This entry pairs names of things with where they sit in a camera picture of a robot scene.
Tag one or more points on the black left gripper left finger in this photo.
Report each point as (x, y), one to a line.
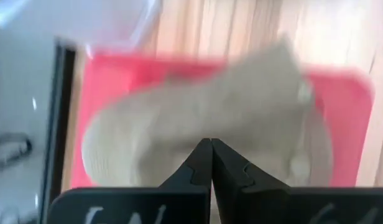
(148, 205)

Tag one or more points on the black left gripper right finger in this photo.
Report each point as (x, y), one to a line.
(272, 205)

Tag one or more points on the beige knit hat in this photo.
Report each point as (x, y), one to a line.
(210, 102)

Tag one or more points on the red plastic bin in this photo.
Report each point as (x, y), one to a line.
(344, 124)

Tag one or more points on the white hexagonal plant pot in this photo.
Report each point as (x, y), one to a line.
(110, 21)

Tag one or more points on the black aluminium table frame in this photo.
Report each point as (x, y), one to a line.
(62, 124)

